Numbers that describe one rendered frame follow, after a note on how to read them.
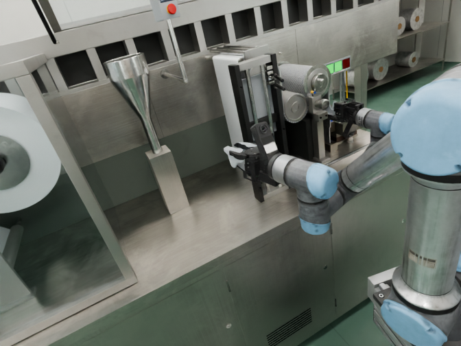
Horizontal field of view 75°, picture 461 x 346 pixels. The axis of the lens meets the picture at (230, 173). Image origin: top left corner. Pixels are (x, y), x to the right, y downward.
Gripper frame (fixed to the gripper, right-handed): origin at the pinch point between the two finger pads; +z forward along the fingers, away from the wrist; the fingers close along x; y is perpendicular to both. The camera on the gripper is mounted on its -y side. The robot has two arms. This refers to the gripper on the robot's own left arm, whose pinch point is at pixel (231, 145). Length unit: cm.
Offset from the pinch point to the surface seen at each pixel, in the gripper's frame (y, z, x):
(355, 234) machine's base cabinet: 56, -13, 54
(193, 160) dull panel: 25, 56, 17
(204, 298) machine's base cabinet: 54, 3, -17
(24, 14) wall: -70, 296, -3
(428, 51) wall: 27, 153, 563
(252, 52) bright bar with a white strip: -24.7, 15.4, 25.1
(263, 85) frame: -14.1, 7.1, 21.9
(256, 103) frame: -8.0, 9.7, 20.3
